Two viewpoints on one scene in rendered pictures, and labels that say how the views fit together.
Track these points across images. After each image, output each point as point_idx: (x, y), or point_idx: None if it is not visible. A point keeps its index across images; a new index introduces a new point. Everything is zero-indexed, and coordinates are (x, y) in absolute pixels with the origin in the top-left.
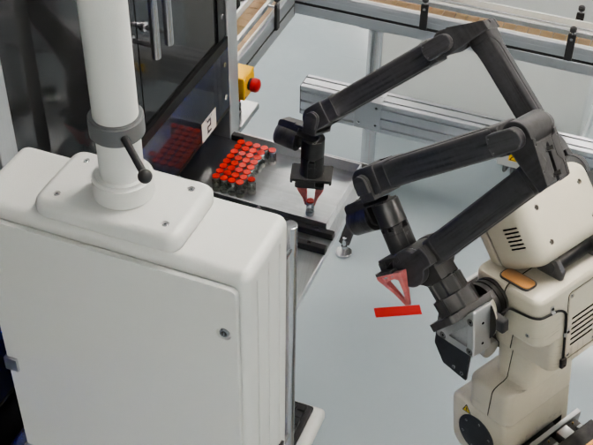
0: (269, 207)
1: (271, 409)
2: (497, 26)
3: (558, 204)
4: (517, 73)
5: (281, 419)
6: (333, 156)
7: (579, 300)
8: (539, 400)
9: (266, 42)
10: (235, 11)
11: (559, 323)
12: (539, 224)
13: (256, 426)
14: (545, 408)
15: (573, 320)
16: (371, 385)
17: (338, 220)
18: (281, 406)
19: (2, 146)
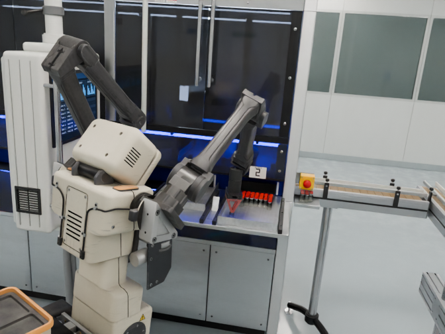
0: (224, 203)
1: (26, 153)
2: (257, 101)
3: (101, 133)
4: (230, 120)
5: (38, 173)
6: (278, 217)
7: (72, 200)
8: (89, 301)
9: (379, 207)
10: (299, 130)
11: (60, 202)
12: (86, 134)
13: (11, 145)
14: (95, 319)
15: (68, 213)
16: None
17: (230, 226)
18: (38, 165)
19: (106, 59)
